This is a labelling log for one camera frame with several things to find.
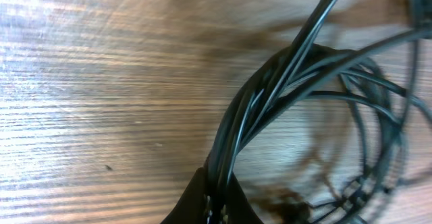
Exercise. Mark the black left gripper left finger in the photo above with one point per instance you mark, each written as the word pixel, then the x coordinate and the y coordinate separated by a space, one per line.
pixel 190 208

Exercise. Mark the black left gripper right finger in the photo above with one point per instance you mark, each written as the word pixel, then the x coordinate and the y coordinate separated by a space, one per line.
pixel 239 210

